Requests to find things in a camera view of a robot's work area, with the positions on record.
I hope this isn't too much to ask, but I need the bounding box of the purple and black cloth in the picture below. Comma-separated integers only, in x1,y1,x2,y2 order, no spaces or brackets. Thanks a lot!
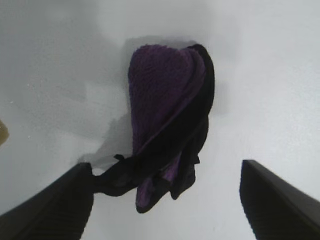
91,43,216,214

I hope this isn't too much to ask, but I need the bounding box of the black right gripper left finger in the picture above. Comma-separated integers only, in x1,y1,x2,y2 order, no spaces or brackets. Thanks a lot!
0,162,95,240

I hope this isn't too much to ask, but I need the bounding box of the brown liquid spill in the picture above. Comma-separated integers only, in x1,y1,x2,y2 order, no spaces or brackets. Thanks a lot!
0,119,10,147

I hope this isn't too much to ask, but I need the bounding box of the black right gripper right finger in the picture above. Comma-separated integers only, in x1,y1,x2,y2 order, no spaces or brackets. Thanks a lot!
238,159,320,240

